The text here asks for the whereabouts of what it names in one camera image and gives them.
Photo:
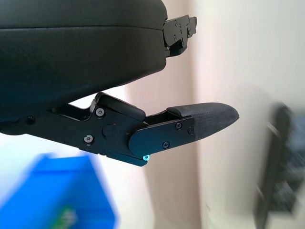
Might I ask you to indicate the blue plastic tray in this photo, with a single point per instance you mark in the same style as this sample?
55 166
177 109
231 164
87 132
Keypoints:
35 190

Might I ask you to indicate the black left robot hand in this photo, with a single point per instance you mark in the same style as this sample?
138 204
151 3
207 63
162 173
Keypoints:
71 59

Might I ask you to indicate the dark background furniture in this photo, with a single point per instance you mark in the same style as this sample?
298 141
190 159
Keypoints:
276 167

